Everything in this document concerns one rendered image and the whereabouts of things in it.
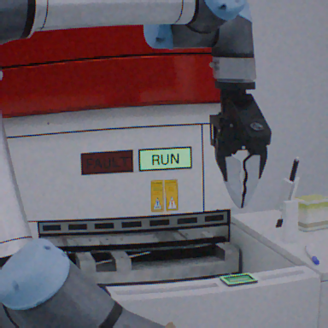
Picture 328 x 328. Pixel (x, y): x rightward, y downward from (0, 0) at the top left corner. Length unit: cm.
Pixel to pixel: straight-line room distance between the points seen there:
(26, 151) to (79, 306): 99
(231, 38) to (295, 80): 229
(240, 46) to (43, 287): 61
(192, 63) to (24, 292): 107
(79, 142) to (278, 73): 180
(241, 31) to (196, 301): 46
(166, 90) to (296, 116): 179
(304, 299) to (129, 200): 66
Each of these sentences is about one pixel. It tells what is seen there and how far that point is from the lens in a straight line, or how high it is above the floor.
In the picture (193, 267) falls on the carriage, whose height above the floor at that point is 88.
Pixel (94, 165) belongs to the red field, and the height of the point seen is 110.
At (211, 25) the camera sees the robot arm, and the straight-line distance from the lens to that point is 146.
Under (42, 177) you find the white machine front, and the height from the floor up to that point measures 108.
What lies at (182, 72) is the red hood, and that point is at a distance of 213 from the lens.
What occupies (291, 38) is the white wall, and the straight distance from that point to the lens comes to 385.
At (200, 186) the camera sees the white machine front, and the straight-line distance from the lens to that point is 222.
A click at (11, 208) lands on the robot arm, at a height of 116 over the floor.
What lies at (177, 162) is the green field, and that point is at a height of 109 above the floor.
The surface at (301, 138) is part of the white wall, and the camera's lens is 389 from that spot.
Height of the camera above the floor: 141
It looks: 9 degrees down
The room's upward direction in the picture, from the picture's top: 2 degrees counter-clockwise
